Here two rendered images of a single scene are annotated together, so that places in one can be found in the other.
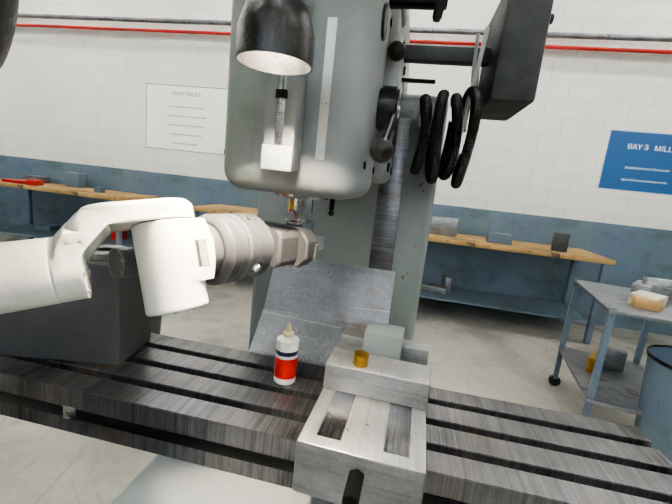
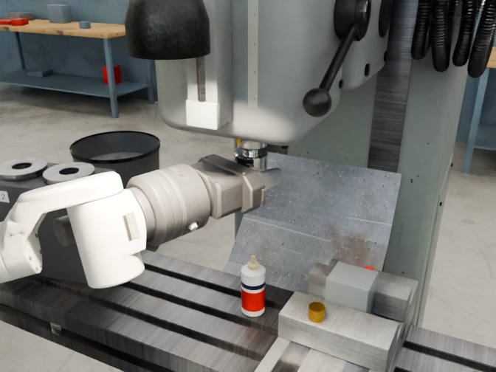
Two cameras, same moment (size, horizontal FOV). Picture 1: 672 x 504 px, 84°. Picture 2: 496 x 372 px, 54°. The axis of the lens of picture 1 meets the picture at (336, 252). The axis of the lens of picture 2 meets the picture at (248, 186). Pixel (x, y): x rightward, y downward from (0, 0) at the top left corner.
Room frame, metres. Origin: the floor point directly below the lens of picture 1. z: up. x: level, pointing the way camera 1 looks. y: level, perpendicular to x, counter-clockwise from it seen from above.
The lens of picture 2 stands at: (-0.03, -0.11, 1.51)
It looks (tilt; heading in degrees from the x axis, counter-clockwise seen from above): 24 degrees down; 16
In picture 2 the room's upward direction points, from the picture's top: straight up
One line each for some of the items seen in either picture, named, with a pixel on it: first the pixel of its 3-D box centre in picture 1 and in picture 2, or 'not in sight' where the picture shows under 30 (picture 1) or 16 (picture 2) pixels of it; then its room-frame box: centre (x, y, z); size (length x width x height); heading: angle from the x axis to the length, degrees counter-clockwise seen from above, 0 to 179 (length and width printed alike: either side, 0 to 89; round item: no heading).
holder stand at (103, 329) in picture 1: (78, 297); (54, 216); (0.67, 0.48, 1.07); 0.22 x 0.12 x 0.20; 91
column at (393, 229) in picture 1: (338, 346); (345, 245); (1.21, -0.04, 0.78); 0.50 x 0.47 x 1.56; 170
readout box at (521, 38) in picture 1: (511, 59); not in sight; (0.84, -0.32, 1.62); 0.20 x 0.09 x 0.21; 170
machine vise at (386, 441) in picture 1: (376, 389); (340, 338); (0.54, -0.09, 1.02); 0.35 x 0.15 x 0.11; 168
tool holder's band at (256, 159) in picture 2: (299, 222); (251, 155); (0.60, 0.06, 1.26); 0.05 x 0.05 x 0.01
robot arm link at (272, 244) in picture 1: (258, 246); (200, 193); (0.52, 0.11, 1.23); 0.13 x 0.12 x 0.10; 59
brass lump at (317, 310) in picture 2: (361, 359); (316, 311); (0.51, -0.05, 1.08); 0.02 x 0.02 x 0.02
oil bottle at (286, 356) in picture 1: (286, 352); (253, 283); (0.63, 0.07, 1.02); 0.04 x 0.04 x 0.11
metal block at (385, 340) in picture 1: (383, 346); (350, 292); (0.57, -0.09, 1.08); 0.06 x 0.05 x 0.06; 78
